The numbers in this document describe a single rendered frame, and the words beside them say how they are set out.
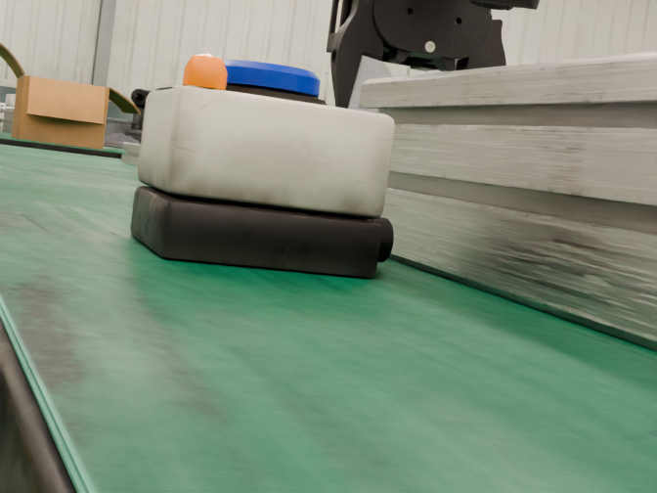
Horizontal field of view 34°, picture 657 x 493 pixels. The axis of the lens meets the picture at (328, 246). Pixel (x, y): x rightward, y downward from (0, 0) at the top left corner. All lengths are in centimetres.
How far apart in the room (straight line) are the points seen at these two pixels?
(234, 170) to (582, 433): 21
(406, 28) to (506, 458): 45
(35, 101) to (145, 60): 909
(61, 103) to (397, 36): 204
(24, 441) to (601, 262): 21
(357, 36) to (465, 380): 39
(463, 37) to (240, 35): 1134
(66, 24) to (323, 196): 1119
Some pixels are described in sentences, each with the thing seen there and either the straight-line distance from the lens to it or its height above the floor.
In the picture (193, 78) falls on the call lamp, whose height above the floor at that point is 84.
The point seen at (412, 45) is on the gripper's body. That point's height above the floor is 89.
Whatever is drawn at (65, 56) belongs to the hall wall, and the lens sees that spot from 1153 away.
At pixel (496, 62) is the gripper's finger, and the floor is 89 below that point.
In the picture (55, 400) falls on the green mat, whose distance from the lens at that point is 16.
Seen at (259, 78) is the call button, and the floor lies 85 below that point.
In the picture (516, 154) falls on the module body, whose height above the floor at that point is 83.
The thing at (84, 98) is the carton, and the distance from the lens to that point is 261.
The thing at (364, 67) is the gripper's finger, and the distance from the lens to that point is 59.
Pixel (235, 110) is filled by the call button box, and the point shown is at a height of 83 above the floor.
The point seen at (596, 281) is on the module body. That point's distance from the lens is 33.
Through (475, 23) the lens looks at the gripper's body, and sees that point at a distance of 62.
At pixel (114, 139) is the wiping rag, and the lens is 339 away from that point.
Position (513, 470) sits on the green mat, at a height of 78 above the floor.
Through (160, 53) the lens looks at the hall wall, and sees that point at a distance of 1171.
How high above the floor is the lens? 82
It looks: 4 degrees down
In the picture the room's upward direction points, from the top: 8 degrees clockwise
